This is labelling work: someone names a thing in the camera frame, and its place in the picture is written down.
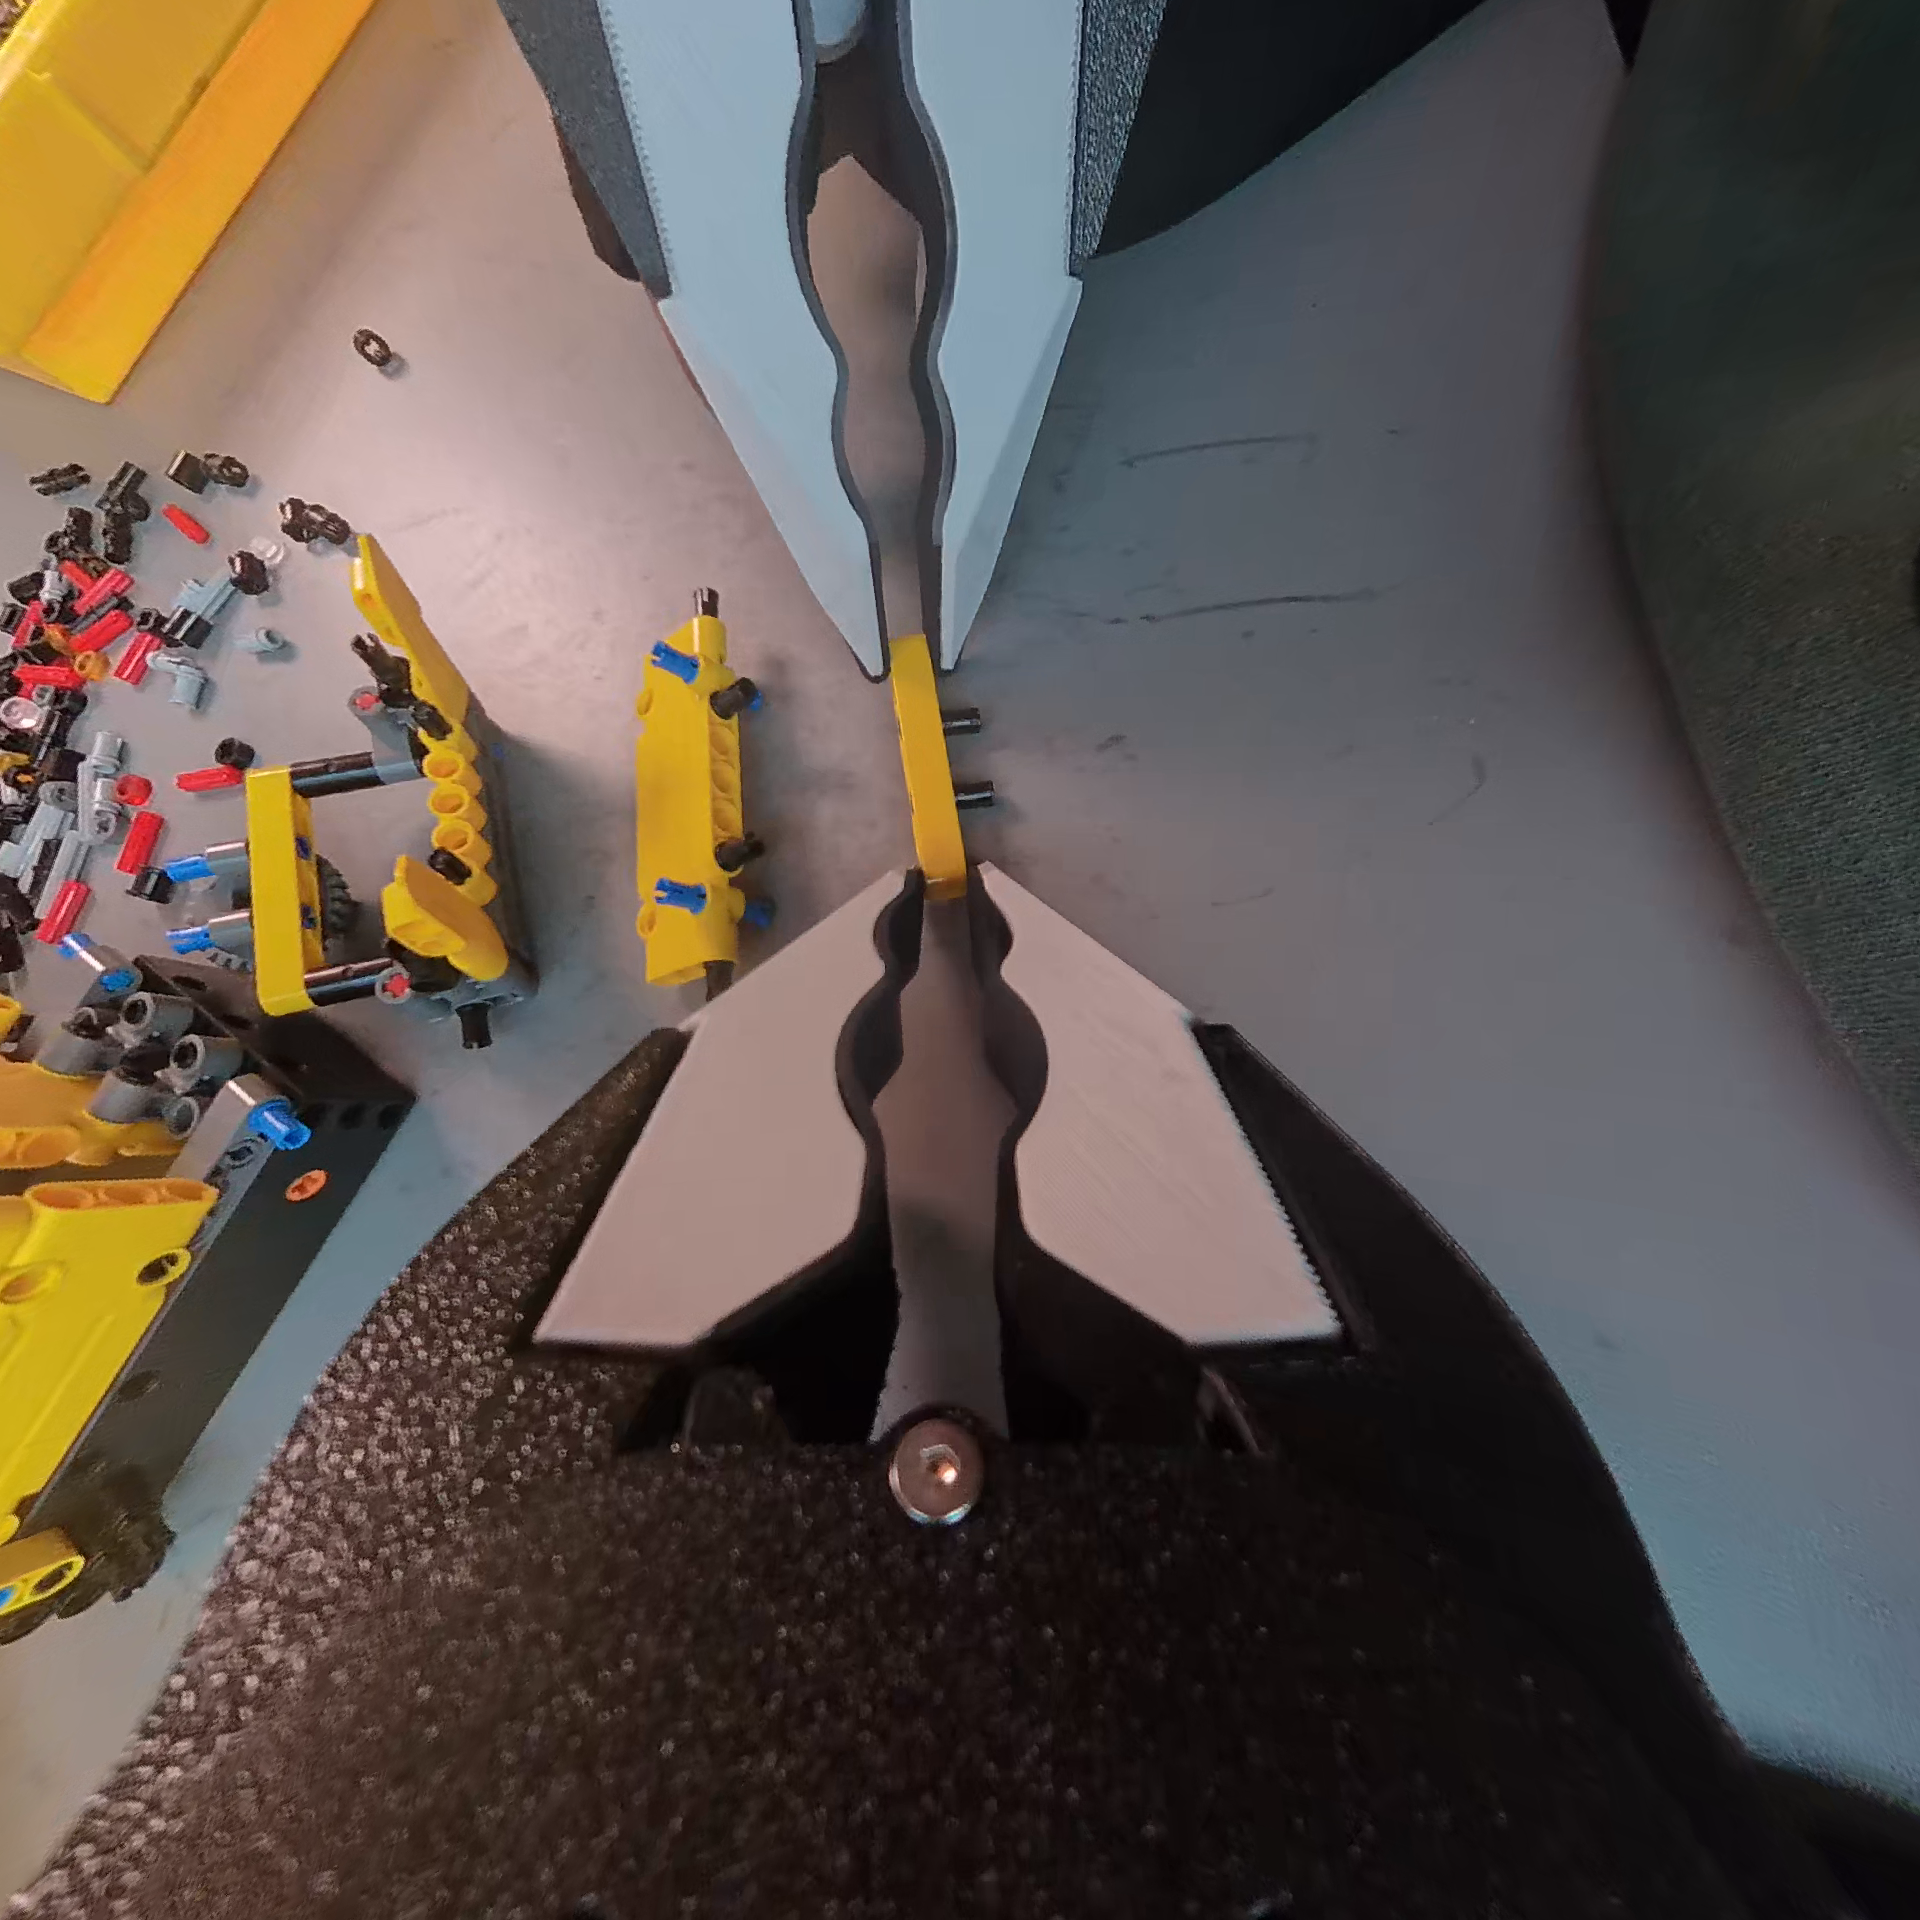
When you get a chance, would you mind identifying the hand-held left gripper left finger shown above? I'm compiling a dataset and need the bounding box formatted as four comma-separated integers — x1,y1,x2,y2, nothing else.
529,867,926,1348

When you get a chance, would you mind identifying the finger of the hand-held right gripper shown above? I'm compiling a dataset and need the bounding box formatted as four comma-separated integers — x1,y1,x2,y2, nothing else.
597,0,894,683
904,0,1087,671

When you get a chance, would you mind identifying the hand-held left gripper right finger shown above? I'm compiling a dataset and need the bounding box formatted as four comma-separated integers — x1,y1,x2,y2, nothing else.
966,862,1343,1350

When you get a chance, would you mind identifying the yellow lego panel with pins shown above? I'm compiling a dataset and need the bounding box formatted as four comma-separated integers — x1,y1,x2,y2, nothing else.
633,588,774,990

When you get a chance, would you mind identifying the yellow lego beam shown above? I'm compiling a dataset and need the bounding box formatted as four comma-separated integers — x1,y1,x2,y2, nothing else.
889,634,996,900

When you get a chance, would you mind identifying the lego axle and gear assembly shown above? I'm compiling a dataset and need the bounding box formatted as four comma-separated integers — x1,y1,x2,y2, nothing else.
165,531,542,1046

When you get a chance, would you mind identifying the yellow lego robot body model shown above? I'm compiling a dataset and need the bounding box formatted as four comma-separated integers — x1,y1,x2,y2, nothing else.
0,955,418,1652

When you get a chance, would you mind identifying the pile of small lego pins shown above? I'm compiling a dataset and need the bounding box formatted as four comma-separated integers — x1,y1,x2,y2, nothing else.
0,448,355,961

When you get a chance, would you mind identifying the yellow plastic bin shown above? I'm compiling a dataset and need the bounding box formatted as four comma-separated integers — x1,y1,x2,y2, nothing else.
0,0,377,403

